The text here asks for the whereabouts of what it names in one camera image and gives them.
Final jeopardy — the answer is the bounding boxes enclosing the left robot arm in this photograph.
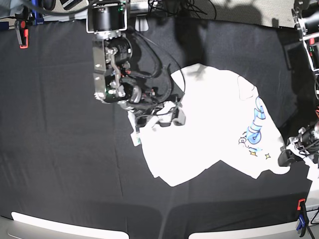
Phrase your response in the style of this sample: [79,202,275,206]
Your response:
[278,0,319,167]

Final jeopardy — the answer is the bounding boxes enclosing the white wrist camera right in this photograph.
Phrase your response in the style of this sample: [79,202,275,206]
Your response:
[131,125,141,147]

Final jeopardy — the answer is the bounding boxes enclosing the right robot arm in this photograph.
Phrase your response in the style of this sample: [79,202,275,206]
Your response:
[86,0,186,128]

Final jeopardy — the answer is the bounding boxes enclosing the tangled black cables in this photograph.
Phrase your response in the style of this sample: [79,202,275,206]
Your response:
[147,0,217,19]

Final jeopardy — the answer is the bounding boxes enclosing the red blue clamp bottom right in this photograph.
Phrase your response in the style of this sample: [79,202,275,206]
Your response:
[296,198,309,238]

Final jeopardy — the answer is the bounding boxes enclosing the grey cloth clip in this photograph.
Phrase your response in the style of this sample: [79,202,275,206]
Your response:
[135,15,149,32]

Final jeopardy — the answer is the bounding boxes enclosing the white printed t-shirt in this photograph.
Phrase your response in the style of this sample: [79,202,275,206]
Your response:
[139,64,290,187]

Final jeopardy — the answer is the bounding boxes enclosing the red black clamp left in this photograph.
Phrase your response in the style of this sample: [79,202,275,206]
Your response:
[14,12,29,49]

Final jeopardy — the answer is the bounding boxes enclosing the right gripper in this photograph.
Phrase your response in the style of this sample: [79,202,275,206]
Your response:
[119,100,186,127]

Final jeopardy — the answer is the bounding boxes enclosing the black table cloth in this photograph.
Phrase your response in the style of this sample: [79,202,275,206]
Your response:
[0,17,317,239]

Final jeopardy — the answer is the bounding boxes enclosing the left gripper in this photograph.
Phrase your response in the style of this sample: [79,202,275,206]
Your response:
[278,126,319,167]

